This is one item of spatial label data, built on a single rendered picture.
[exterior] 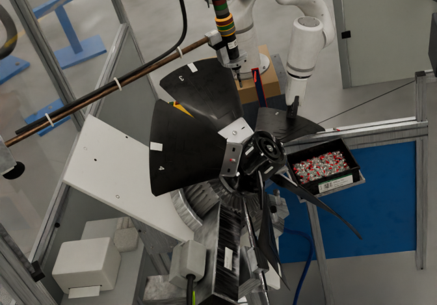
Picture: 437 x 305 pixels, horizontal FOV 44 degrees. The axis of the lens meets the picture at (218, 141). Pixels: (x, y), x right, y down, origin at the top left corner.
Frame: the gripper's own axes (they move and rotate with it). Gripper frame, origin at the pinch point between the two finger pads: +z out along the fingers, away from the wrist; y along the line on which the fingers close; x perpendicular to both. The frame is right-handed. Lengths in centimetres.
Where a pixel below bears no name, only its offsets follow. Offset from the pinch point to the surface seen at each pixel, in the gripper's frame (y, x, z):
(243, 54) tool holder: 20.0, -17.9, -31.3
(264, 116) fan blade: 0.8, -8.2, 2.4
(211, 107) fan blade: 16.8, -25.0, -11.5
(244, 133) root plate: 23.2, -15.3, -8.4
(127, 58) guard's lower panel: -91, -71, 44
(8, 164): 56, -66, -22
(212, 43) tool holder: 24, -26, -36
